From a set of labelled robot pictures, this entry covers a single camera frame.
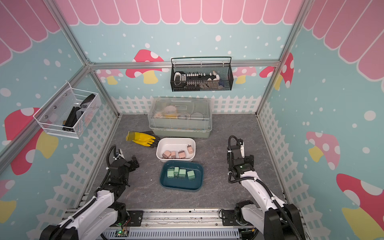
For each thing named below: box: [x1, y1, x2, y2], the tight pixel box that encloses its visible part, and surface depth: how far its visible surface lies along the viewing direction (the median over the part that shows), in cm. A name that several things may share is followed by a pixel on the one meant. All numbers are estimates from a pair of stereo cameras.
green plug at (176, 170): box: [174, 166, 180, 178], surface depth 89 cm
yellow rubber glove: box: [126, 131, 156, 147], surface depth 105 cm
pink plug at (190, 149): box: [187, 144, 194, 154], surface depth 98 cm
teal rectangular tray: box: [159, 160, 204, 192], surface depth 89 cm
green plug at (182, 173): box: [179, 169, 187, 178], surface depth 89 cm
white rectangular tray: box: [156, 137, 196, 161], surface depth 99 cm
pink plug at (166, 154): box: [162, 150, 171, 159], surface depth 97 cm
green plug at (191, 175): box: [187, 170, 196, 181], surface depth 88 cm
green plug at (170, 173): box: [167, 166, 175, 178], surface depth 89 cm
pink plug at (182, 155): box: [178, 150, 186, 159], surface depth 98 cm
